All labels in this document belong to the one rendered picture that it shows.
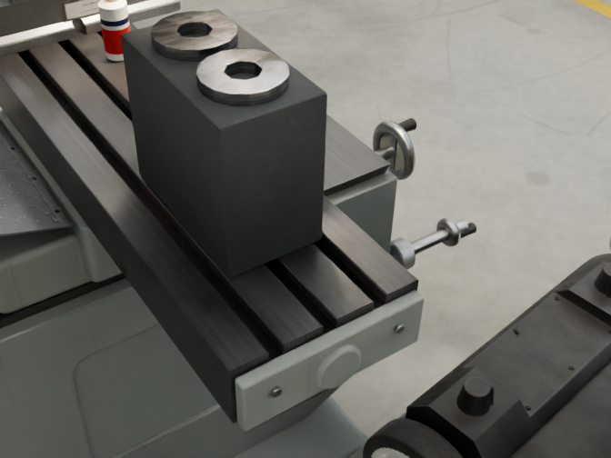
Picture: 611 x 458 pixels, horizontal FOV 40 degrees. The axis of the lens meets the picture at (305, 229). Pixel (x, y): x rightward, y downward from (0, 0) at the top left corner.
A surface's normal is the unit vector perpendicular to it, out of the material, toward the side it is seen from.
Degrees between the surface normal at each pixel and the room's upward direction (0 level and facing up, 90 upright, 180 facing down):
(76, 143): 0
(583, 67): 0
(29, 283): 90
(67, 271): 90
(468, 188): 0
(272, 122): 90
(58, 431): 90
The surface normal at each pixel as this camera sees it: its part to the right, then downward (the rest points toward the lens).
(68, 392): 0.56, 0.54
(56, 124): 0.02, -0.77
